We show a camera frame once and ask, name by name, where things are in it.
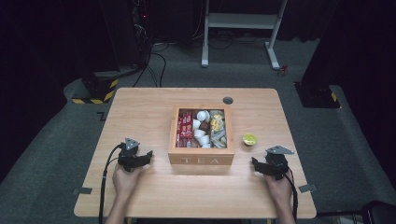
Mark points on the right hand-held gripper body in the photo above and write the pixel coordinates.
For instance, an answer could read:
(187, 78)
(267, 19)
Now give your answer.
(277, 163)

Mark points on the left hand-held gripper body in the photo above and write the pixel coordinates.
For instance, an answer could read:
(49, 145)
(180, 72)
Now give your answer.
(128, 154)

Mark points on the yellow lidded capsule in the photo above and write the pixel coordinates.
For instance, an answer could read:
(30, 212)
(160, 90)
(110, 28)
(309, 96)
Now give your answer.
(250, 138)

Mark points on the wooden tea box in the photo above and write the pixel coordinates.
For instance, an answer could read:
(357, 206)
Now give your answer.
(200, 157)

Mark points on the person's right hand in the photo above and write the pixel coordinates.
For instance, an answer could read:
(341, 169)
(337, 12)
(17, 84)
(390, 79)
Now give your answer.
(279, 186)

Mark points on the person's left hand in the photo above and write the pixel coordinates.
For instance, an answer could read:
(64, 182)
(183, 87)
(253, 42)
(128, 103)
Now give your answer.
(124, 182)

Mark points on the grey tape piece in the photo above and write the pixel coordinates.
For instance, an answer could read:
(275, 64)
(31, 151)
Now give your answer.
(308, 188)
(82, 190)

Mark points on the stack of red packets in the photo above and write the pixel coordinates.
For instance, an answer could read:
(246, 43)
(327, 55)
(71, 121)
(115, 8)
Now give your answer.
(185, 129)

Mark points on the pile of clear tea bags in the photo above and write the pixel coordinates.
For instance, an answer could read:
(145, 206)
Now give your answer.
(218, 129)

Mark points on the white coffee capsule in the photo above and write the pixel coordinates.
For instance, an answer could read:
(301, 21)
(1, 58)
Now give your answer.
(196, 124)
(199, 133)
(203, 115)
(207, 146)
(204, 140)

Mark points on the brown coffee capsule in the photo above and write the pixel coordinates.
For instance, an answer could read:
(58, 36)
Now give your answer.
(204, 126)

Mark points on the grey table grommet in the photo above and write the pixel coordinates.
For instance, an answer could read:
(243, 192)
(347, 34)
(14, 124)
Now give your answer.
(228, 100)

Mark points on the black yellow striped stand base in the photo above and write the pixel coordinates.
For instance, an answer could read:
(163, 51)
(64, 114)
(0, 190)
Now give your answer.
(317, 95)
(98, 90)

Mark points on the small red floor object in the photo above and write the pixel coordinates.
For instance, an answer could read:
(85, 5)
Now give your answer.
(283, 70)

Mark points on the black chair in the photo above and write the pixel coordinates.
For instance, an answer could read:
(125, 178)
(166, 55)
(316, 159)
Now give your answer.
(378, 213)

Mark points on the dark equipment rack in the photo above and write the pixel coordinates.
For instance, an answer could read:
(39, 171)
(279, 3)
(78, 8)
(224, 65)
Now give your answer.
(140, 31)

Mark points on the white metal stand frame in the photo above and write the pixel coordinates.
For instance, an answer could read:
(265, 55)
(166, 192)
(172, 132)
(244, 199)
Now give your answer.
(241, 21)

